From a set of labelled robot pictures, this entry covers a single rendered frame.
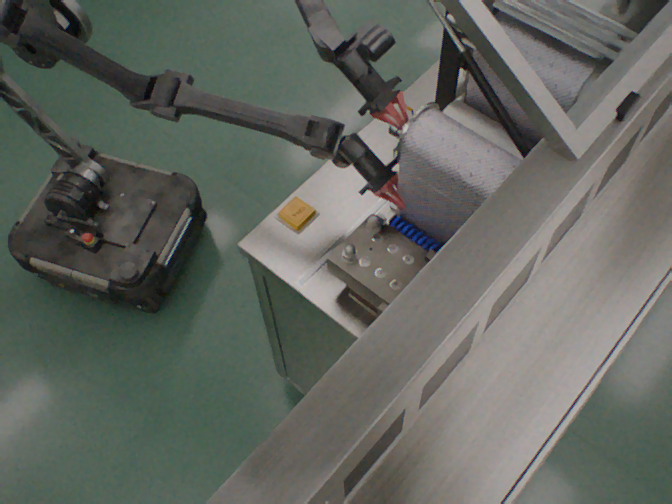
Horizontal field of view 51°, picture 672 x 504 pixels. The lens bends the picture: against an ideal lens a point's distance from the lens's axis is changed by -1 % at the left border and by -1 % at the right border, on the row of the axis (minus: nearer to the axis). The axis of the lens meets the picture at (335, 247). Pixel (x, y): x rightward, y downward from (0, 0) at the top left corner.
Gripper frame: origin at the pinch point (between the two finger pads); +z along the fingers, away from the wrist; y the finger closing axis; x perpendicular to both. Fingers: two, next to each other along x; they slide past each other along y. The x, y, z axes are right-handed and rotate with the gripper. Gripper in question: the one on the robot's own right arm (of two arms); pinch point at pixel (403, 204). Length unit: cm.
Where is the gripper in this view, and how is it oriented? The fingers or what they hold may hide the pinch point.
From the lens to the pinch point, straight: 164.9
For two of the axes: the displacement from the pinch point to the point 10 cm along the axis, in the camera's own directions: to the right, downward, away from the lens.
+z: 6.7, 7.3, 1.0
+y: -6.6, 6.5, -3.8
